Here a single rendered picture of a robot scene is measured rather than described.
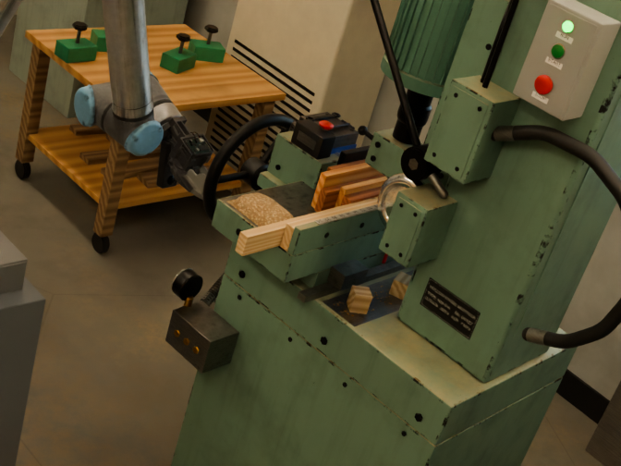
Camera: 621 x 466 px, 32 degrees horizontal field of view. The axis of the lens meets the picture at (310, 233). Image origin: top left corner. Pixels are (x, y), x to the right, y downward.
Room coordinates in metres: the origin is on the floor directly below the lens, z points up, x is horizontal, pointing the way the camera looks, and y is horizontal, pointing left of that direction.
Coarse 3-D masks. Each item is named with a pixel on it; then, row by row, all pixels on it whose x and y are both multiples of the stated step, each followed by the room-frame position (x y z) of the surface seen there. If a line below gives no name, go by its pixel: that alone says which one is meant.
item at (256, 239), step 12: (348, 204) 1.87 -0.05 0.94; (300, 216) 1.76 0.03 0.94; (252, 228) 1.66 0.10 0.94; (264, 228) 1.67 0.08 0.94; (276, 228) 1.69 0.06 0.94; (240, 240) 1.63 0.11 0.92; (252, 240) 1.64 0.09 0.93; (264, 240) 1.66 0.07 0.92; (276, 240) 1.69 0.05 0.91; (240, 252) 1.63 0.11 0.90; (252, 252) 1.64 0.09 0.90
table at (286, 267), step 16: (272, 176) 2.03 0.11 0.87; (272, 192) 1.89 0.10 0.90; (288, 192) 1.92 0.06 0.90; (304, 192) 1.94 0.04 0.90; (224, 208) 1.79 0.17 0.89; (288, 208) 1.85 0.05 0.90; (304, 208) 1.87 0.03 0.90; (224, 224) 1.78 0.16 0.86; (240, 224) 1.76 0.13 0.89; (352, 240) 1.81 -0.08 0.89; (368, 240) 1.86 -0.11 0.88; (256, 256) 1.73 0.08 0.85; (272, 256) 1.70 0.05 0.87; (288, 256) 1.68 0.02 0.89; (304, 256) 1.71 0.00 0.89; (320, 256) 1.74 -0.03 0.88; (336, 256) 1.79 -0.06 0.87; (352, 256) 1.83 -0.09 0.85; (368, 256) 1.87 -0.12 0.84; (272, 272) 1.70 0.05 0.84; (288, 272) 1.68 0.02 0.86; (304, 272) 1.72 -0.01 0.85
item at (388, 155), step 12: (384, 132) 1.95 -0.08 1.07; (372, 144) 1.94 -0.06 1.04; (384, 144) 1.92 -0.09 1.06; (396, 144) 1.91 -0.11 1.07; (408, 144) 1.93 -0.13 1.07; (372, 156) 1.93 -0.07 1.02; (384, 156) 1.92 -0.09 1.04; (396, 156) 1.90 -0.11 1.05; (384, 168) 1.91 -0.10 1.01; (396, 168) 1.90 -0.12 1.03
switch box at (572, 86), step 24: (552, 0) 1.64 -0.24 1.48; (552, 24) 1.63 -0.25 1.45; (576, 24) 1.61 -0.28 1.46; (600, 24) 1.59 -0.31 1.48; (576, 48) 1.60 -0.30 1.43; (600, 48) 1.60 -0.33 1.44; (528, 72) 1.63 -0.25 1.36; (552, 72) 1.61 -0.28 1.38; (576, 72) 1.59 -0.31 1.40; (600, 72) 1.63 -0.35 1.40; (528, 96) 1.63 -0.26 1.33; (552, 96) 1.60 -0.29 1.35; (576, 96) 1.59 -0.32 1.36
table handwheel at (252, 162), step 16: (240, 128) 2.08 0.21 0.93; (256, 128) 2.09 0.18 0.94; (288, 128) 2.18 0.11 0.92; (224, 144) 2.05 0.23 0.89; (272, 144) 2.17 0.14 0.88; (224, 160) 2.04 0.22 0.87; (256, 160) 2.14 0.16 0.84; (208, 176) 2.03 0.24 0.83; (224, 176) 2.06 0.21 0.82; (240, 176) 2.10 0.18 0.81; (256, 176) 2.11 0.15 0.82; (208, 192) 2.02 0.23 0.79; (208, 208) 2.03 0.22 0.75
